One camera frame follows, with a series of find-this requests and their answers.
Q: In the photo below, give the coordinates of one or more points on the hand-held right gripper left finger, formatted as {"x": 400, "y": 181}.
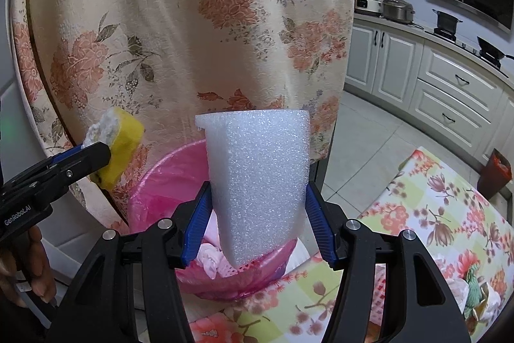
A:
{"x": 196, "y": 226}

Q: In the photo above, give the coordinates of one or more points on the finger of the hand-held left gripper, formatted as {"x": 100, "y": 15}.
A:
{"x": 80, "y": 166}
{"x": 68, "y": 153}

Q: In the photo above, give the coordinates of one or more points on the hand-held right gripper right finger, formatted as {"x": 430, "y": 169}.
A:
{"x": 321, "y": 226}

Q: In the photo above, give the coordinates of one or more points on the white tissue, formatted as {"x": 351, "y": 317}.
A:
{"x": 211, "y": 256}

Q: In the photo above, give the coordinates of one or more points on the yellow sponge piece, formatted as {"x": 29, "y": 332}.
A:
{"x": 124, "y": 142}

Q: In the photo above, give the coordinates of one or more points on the pink lined waste bin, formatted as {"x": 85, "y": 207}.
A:
{"x": 168, "y": 182}

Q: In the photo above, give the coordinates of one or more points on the white foam block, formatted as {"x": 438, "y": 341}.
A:
{"x": 257, "y": 174}

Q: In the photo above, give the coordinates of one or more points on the small pink foam fruit net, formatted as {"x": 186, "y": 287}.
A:
{"x": 379, "y": 286}

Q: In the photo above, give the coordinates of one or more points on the person's left hand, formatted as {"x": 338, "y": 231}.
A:
{"x": 40, "y": 270}

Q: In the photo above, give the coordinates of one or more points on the floral tablecloth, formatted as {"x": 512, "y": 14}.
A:
{"x": 441, "y": 214}

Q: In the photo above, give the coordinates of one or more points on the white base cabinets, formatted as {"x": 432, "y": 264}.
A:
{"x": 401, "y": 65}

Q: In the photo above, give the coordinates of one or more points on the dark red floor bin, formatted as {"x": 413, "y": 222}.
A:
{"x": 494, "y": 176}

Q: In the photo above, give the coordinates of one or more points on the floral fabric cover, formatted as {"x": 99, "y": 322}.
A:
{"x": 200, "y": 25}

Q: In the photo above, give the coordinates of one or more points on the white rice cooker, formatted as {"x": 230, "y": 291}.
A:
{"x": 367, "y": 3}

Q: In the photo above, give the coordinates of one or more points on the steel pressure cooker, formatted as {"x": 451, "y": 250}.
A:
{"x": 397, "y": 10}

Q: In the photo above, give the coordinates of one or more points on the black gas stove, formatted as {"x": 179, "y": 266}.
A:
{"x": 466, "y": 45}

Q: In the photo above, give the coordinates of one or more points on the black stock pot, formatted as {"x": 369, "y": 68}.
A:
{"x": 446, "y": 23}

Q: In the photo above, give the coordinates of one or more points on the black wok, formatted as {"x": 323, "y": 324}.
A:
{"x": 492, "y": 50}

